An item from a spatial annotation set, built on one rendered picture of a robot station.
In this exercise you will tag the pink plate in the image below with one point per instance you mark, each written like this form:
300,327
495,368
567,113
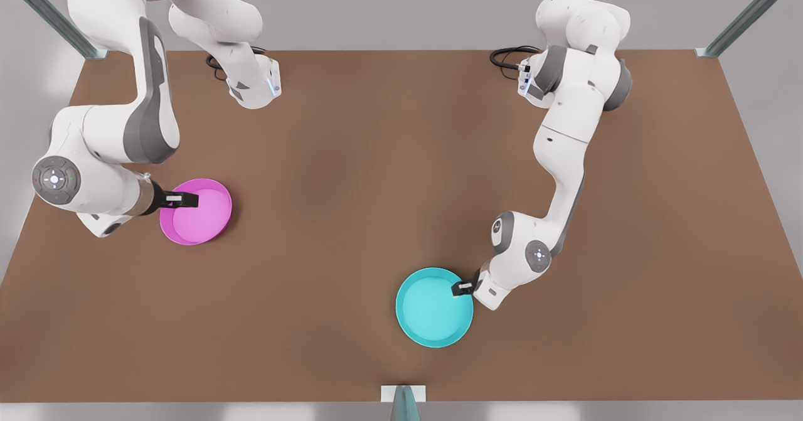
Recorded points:
204,220

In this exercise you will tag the blue plate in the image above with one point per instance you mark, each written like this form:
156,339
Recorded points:
433,311

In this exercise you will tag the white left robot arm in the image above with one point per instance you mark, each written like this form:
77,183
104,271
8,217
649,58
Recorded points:
568,151

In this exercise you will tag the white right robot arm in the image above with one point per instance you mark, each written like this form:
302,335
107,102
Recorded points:
100,138

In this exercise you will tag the silver frame post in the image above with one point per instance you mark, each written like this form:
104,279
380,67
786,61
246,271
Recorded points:
50,13
746,16
403,402

